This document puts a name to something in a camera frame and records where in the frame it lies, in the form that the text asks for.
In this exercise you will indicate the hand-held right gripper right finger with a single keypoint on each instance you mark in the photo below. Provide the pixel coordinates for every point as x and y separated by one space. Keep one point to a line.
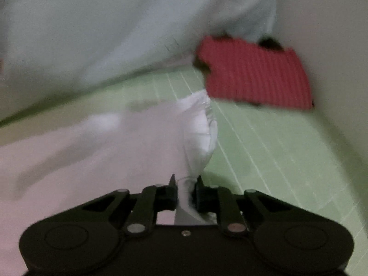
201 197

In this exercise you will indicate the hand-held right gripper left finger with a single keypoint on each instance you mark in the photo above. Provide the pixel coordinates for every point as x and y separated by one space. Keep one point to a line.
172 196

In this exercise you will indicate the white garment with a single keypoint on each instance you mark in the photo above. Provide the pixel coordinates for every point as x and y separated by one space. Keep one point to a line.
115 149

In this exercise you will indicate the green checked bed sheet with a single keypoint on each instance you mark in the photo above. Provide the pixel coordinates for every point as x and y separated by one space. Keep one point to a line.
273 149

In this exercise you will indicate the red striped garment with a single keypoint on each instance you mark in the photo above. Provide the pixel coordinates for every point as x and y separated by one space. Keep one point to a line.
256 74

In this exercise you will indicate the light blue carrot-print quilt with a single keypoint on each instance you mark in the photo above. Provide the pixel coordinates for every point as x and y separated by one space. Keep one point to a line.
100 28

